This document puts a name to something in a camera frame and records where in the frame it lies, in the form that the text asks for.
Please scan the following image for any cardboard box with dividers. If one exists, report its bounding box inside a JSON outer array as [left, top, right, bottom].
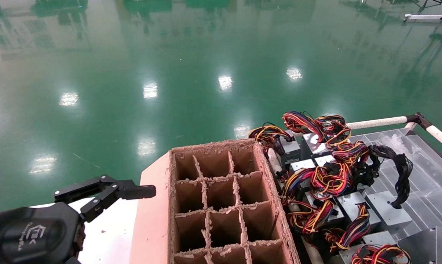
[[129, 139, 301, 264]]

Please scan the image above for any white tube rail cart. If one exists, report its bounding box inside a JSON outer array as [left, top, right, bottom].
[[267, 112, 442, 264]]

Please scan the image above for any multicolour wire harness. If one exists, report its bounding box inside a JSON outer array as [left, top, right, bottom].
[[333, 141, 370, 164], [282, 164, 354, 200]]

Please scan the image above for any white stand base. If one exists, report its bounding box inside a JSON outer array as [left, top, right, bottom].
[[404, 12, 442, 25]]

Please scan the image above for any black cable bundle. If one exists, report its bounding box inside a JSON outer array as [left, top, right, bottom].
[[369, 141, 416, 210]]

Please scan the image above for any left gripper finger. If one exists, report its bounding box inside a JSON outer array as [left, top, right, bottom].
[[54, 175, 157, 223]]

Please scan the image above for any ridged clear plastic tray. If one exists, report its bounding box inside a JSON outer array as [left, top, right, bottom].
[[349, 126, 442, 264]]

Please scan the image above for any grey power supply with wires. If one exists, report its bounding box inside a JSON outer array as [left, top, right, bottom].
[[248, 123, 303, 168], [314, 155, 337, 168], [362, 231, 398, 247], [324, 191, 382, 253], [287, 192, 347, 236], [282, 111, 352, 159], [365, 190, 414, 232], [290, 158, 317, 173], [337, 243, 412, 264]]

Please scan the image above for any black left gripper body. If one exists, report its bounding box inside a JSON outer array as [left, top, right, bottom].
[[0, 202, 86, 264]]

